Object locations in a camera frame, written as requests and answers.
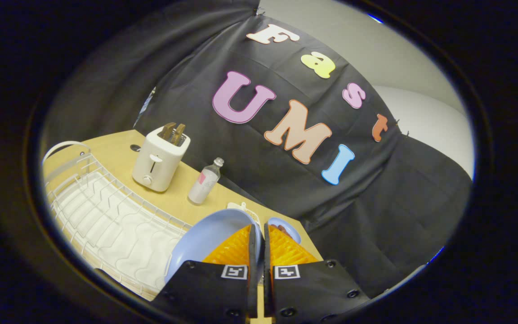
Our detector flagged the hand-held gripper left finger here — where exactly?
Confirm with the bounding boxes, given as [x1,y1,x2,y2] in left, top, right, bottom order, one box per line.
[150,224,260,324]

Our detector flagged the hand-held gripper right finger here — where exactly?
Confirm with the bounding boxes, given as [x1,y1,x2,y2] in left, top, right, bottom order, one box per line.
[263,223,371,324]

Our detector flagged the light blue spoon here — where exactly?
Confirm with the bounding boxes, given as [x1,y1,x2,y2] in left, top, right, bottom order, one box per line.
[268,217,302,245]

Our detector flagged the light blue plate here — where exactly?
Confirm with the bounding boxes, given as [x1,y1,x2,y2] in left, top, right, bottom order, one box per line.
[165,208,264,284]

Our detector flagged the white basket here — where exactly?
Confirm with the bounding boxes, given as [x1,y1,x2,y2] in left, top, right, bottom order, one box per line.
[226,201,262,226]

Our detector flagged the white wire dish rack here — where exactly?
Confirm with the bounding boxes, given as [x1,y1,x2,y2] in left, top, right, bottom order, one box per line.
[42,140,192,301]

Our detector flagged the black backdrop cloth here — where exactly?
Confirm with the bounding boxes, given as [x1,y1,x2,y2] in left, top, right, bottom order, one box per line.
[42,0,473,299]

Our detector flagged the clear bottle with pink label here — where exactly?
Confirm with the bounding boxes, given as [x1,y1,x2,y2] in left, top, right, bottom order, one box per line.
[188,157,225,206]

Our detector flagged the white ribbed drain tray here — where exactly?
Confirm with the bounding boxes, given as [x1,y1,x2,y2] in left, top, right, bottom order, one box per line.
[54,173,186,294]

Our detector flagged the white toaster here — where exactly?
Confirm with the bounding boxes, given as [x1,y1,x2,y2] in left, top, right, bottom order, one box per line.
[132,126,192,193]

